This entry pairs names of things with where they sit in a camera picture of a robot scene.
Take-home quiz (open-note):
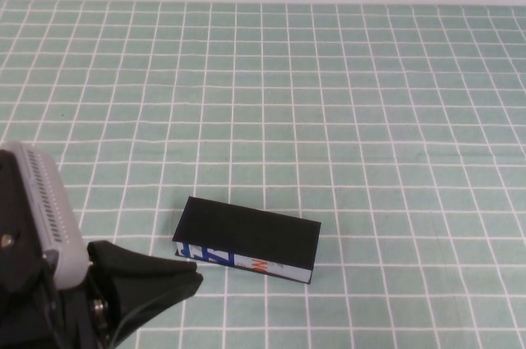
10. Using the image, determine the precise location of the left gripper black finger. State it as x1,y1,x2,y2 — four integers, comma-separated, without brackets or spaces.
111,272,205,347
87,240,199,283

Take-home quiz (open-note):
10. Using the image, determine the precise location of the green white checked tablecloth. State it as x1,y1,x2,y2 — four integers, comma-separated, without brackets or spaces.
0,0,526,349

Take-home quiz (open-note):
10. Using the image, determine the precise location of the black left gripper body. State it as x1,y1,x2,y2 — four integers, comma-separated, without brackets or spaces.
0,278,121,349

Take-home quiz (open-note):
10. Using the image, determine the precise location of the black printed glasses case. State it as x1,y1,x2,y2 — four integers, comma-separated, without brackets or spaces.
172,195,322,286

